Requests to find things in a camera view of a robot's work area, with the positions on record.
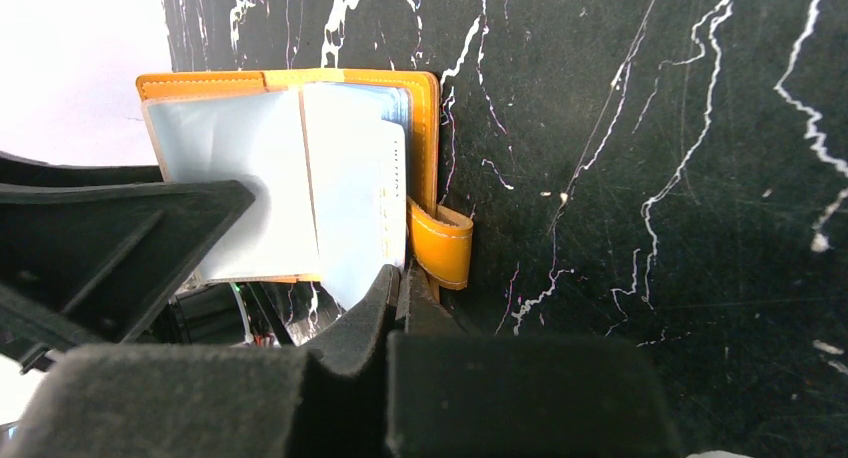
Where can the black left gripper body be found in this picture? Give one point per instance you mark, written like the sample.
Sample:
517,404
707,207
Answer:
246,314

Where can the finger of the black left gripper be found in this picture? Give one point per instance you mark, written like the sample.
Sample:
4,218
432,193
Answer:
91,255

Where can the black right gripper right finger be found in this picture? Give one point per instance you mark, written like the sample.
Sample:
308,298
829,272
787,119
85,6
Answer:
451,393

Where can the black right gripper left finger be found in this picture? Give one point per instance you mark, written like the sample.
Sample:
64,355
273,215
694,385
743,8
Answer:
323,399

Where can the orange leather card holder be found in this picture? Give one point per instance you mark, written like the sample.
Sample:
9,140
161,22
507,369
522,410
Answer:
441,238

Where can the silver VIP card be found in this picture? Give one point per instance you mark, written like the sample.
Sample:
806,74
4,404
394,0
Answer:
356,138

